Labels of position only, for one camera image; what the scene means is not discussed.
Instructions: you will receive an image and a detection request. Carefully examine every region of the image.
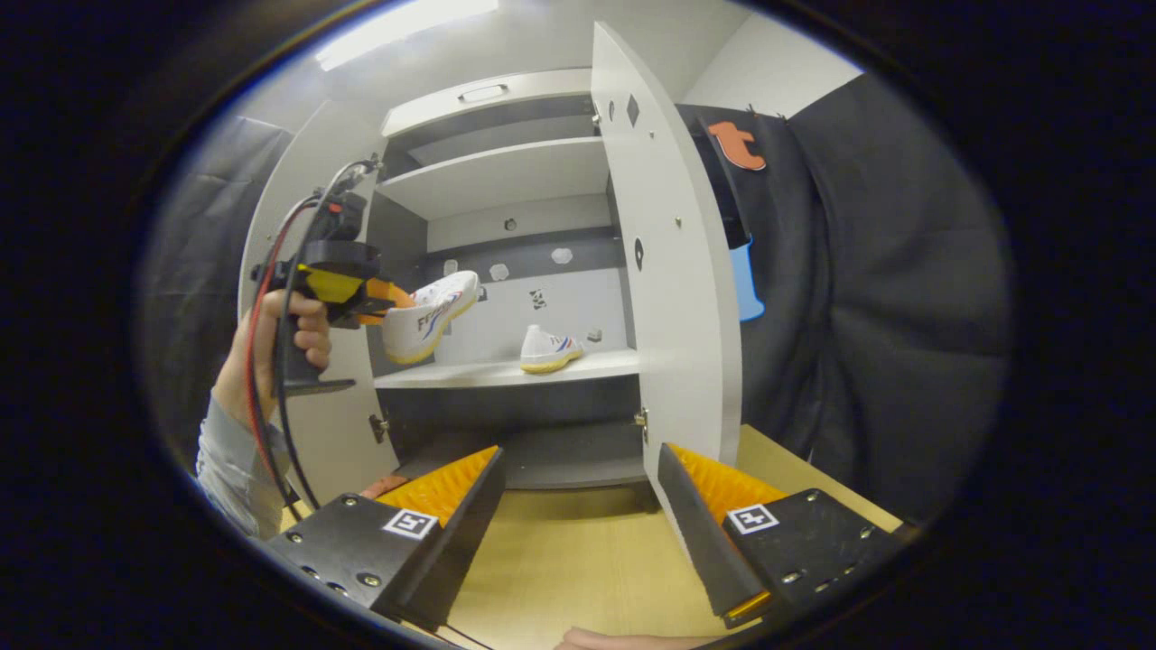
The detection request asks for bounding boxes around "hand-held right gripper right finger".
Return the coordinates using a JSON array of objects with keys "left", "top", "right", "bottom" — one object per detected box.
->
[{"left": 657, "top": 442, "right": 909, "bottom": 630}]

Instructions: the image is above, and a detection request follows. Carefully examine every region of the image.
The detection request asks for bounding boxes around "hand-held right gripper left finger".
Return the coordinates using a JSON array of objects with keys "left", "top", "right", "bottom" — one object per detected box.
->
[{"left": 262, "top": 444, "right": 507, "bottom": 633}]

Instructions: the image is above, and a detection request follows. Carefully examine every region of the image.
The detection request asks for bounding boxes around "white striped shoe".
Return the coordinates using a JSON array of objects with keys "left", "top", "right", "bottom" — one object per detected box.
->
[
  {"left": 381, "top": 270, "right": 482, "bottom": 366},
  {"left": 519, "top": 324, "right": 585, "bottom": 375}
]

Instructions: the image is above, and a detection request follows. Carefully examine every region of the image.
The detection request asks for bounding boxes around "white cabinet drawer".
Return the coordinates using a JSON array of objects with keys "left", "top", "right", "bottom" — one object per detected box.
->
[{"left": 379, "top": 68, "right": 597, "bottom": 138}]

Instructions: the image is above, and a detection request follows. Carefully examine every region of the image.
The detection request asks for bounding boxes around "black backdrop cloth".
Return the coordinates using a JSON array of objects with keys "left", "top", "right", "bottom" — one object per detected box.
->
[{"left": 140, "top": 72, "right": 1012, "bottom": 525}]

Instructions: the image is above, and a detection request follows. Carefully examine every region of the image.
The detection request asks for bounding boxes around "red gripper cable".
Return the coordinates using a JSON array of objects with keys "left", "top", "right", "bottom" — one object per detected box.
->
[{"left": 244, "top": 203, "right": 303, "bottom": 525}]

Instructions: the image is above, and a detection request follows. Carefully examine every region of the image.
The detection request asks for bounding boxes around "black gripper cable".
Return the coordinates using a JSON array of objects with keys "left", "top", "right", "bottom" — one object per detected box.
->
[{"left": 274, "top": 161, "right": 380, "bottom": 511}]

